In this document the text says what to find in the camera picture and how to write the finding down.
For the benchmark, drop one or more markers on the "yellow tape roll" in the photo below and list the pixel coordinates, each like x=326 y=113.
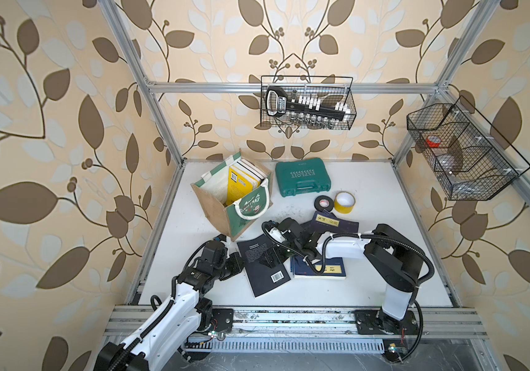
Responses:
x=344 y=202

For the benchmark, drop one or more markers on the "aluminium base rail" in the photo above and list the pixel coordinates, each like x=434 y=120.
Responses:
x=318 y=330

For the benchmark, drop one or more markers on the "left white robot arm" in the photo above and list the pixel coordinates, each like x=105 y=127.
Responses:
x=186 y=312

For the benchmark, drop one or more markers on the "black tape roll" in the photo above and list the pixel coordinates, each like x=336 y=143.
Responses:
x=324 y=204

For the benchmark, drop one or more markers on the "black socket set holder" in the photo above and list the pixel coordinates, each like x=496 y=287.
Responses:
x=292 y=102

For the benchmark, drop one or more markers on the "side black wire basket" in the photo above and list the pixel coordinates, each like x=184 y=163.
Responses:
x=477 y=160

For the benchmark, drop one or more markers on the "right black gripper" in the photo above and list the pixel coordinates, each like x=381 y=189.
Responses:
x=269 y=259

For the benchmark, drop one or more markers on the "back black wire basket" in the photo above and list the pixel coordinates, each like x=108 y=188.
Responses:
x=329 y=85

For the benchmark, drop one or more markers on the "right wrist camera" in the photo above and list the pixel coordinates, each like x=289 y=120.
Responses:
x=270 y=229

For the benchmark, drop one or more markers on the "black cover book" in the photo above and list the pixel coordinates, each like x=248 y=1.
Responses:
x=261 y=278

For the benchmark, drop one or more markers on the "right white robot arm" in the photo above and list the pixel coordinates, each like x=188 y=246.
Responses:
x=403 y=265

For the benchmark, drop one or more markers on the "green plastic tool case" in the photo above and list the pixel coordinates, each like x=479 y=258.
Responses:
x=300 y=177

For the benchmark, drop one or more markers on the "yellow cartoon book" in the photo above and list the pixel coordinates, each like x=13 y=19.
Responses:
x=250 y=168

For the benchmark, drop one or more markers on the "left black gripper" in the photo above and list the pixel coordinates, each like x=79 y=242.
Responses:
x=237 y=267

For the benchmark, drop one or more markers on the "red tape roll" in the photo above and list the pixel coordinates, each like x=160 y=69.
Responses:
x=433 y=141

